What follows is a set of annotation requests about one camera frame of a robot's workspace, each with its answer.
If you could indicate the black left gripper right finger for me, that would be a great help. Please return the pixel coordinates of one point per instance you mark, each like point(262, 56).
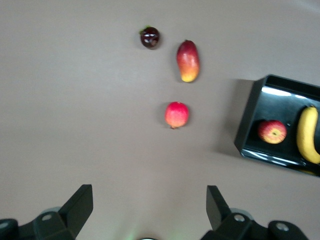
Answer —
point(221, 215)

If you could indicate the black plastic box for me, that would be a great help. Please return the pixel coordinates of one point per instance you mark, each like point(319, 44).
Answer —
point(275, 105)

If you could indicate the yellow banana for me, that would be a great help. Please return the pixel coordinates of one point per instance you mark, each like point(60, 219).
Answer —
point(308, 135)

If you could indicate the red yellow mango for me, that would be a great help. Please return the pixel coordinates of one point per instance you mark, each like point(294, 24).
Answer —
point(188, 61)

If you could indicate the dark purple mangosteen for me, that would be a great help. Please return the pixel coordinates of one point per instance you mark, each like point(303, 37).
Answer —
point(150, 37)

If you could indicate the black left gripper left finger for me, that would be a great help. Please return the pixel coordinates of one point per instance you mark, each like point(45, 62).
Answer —
point(72, 215)

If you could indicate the red round apple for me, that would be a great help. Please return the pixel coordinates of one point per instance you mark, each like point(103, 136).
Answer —
point(176, 115)

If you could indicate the red yellow apple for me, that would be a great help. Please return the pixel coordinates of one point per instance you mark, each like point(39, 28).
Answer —
point(272, 132)

